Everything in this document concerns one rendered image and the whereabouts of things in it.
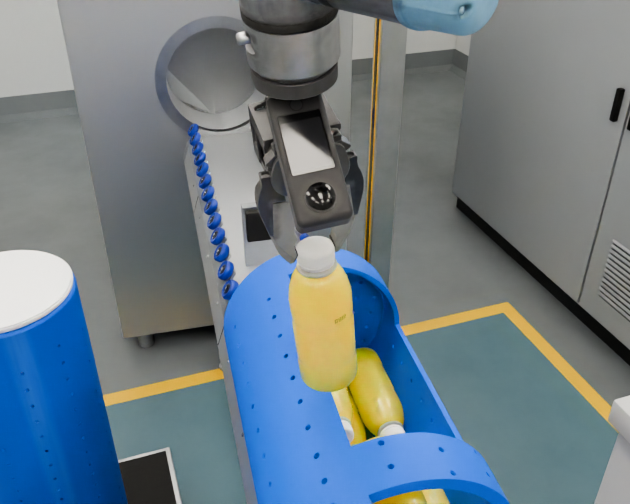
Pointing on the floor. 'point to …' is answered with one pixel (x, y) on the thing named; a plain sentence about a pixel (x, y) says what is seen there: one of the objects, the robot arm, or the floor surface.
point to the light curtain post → (384, 142)
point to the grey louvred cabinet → (566, 156)
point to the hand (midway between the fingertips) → (315, 252)
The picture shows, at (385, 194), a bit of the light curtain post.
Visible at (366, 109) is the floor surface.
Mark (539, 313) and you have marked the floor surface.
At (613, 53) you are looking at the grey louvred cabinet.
